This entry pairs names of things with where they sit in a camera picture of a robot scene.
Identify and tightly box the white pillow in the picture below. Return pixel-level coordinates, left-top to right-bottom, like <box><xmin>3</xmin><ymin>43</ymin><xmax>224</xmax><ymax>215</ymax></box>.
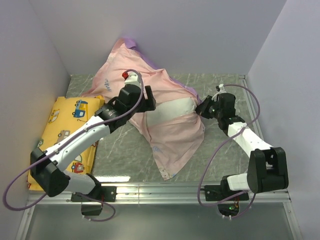
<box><xmin>146</xmin><ymin>97</ymin><xmax>196</xmax><ymax>127</ymax></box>

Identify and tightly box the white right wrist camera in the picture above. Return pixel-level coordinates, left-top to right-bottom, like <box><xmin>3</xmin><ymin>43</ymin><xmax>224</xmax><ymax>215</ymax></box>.
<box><xmin>215</xmin><ymin>84</ymin><xmax>227</xmax><ymax>96</ymax></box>

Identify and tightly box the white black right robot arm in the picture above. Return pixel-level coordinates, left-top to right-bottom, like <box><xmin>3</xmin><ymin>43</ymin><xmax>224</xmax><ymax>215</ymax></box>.
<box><xmin>196</xmin><ymin>93</ymin><xmax>289</xmax><ymax>200</ymax></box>

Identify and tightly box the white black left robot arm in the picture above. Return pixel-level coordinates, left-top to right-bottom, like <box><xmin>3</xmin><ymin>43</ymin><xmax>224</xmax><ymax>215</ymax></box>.
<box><xmin>30</xmin><ymin>84</ymin><xmax>156</xmax><ymax>201</ymax></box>

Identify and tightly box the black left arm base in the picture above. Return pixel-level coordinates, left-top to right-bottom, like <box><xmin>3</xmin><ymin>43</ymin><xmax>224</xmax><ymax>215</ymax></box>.
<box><xmin>70</xmin><ymin>186</ymin><xmax>117</xmax><ymax>222</ymax></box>

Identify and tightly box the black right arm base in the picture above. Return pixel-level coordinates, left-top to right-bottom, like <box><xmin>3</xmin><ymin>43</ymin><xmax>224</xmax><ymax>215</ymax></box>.
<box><xmin>200</xmin><ymin>183</ymin><xmax>249</xmax><ymax>219</ymax></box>

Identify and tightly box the yellow cartoon car pillow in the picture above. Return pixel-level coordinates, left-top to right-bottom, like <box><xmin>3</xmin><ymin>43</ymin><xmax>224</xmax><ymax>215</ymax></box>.
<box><xmin>28</xmin><ymin>96</ymin><xmax>105</xmax><ymax>190</ymax></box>

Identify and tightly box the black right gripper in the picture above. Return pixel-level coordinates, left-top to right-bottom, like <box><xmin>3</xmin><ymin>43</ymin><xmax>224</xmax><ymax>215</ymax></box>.
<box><xmin>192</xmin><ymin>95</ymin><xmax>223</xmax><ymax>120</ymax></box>

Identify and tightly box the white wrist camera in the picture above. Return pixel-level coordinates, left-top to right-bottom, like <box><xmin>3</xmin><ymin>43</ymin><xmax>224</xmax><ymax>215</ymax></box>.
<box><xmin>122</xmin><ymin>71</ymin><xmax>141</xmax><ymax>87</ymax></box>
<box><xmin>215</xmin><ymin>84</ymin><xmax>227</xmax><ymax>96</ymax></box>

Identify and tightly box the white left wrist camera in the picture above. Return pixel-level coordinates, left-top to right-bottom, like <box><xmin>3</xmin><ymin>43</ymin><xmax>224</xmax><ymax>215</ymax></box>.
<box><xmin>122</xmin><ymin>71</ymin><xmax>141</xmax><ymax>87</ymax></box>

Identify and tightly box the pink purple pillowcase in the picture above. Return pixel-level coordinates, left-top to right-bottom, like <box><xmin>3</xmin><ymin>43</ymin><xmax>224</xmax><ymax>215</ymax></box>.
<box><xmin>83</xmin><ymin>38</ymin><xmax>205</xmax><ymax>180</ymax></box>

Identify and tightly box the aluminium frame rail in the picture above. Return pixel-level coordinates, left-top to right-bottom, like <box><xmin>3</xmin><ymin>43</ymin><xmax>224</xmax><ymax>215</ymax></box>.
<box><xmin>14</xmin><ymin>74</ymin><xmax>303</xmax><ymax>240</ymax></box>

